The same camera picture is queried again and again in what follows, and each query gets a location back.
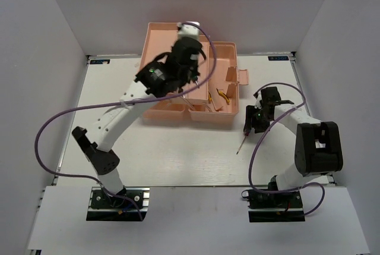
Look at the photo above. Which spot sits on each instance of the yellow long-nose pliers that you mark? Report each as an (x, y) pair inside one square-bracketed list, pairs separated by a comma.
[(224, 96)]

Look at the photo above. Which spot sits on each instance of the purple handle screwdriver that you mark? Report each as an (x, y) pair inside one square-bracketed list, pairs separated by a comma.
[(242, 143)]

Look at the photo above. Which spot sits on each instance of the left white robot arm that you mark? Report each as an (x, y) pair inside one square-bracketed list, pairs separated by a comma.
[(97, 142)]

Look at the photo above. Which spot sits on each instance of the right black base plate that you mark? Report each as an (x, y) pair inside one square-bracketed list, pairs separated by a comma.
[(275, 208)]

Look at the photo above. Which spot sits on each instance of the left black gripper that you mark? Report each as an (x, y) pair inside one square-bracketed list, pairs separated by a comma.
[(195, 72)]

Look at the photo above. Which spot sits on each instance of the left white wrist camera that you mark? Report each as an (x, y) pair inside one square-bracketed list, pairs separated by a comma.
[(185, 30)]

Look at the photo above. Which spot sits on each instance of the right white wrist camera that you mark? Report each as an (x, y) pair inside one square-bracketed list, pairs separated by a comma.
[(258, 97)]

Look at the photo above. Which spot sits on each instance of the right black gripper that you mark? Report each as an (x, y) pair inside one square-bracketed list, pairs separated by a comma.
[(251, 122)]

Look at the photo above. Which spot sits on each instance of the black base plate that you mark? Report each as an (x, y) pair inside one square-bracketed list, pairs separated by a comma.
[(101, 207), (275, 208)]

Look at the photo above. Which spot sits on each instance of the pink plastic tool box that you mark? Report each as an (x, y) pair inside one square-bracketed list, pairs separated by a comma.
[(226, 77)]

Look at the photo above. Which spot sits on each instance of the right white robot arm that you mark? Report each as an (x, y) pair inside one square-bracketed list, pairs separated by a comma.
[(317, 150)]

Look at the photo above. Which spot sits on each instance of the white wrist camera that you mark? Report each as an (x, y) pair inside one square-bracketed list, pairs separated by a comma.
[(258, 97), (185, 30)]

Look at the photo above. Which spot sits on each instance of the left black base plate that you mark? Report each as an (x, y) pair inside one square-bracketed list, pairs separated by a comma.
[(101, 207)]

